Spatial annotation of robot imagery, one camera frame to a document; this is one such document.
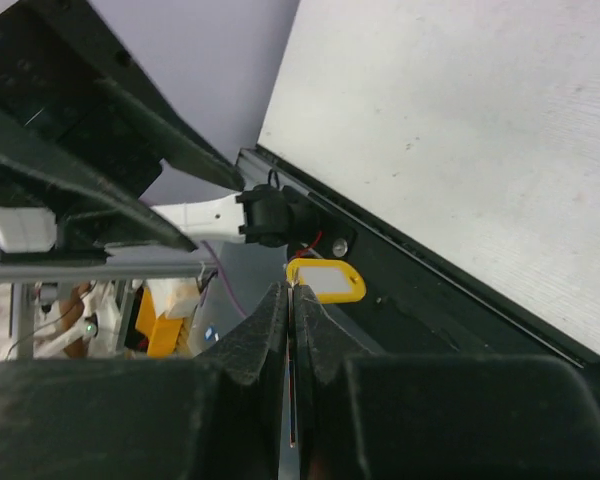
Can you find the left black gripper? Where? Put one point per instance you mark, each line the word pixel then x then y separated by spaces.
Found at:
pixel 84 131

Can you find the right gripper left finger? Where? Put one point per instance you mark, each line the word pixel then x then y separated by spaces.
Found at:
pixel 215 416

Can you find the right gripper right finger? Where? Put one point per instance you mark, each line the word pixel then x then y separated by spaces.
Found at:
pixel 362 415

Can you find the yellow key tag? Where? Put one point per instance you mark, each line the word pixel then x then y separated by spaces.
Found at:
pixel 331 281

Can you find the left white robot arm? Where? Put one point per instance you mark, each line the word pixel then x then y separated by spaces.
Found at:
pixel 200 210

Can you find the yellow plastic bin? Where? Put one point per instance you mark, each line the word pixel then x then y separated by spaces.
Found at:
pixel 161 333

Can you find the person in white shirt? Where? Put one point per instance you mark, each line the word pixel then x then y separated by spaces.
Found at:
pixel 31 324

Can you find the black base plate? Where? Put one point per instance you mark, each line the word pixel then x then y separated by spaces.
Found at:
pixel 415 294

